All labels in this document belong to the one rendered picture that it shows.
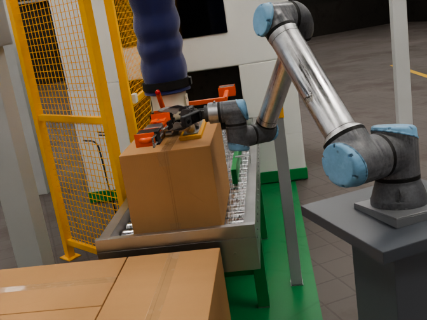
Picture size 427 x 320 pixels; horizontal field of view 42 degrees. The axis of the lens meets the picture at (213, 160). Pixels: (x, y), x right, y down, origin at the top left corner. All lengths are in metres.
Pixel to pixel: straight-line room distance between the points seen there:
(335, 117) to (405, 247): 0.46
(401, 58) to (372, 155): 3.42
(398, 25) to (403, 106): 0.70
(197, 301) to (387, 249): 0.67
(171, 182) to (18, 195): 1.17
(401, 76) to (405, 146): 3.31
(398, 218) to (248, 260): 0.81
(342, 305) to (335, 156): 1.28
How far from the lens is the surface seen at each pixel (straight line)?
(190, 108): 2.38
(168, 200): 2.46
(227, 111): 2.34
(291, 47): 1.97
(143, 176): 2.44
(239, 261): 2.44
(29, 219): 3.36
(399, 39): 5.16
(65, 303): 2.18
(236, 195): 2.95
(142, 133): 2.07
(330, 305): 2.94
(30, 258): 3.46
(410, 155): 1.93
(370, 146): 1.82
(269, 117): 2.38
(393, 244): 1.77
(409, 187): 1.95
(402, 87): 5.22
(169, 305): 2.00
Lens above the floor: 1.50
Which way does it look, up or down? 15 degrees down
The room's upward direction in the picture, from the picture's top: 9 degrees counter-clockwise
